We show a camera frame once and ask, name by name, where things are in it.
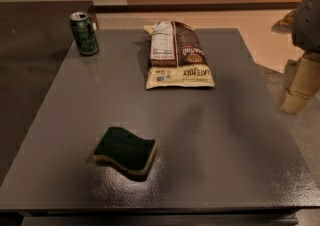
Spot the green yellow sponge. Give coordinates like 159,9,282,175
93,127,157,177

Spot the brown chip bag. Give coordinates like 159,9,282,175
144,21,215,89

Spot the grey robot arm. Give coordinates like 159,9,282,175
271,0,320,114

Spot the green soda can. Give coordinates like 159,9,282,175
69,11,99,56

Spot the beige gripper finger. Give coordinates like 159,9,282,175
279,52,320,114

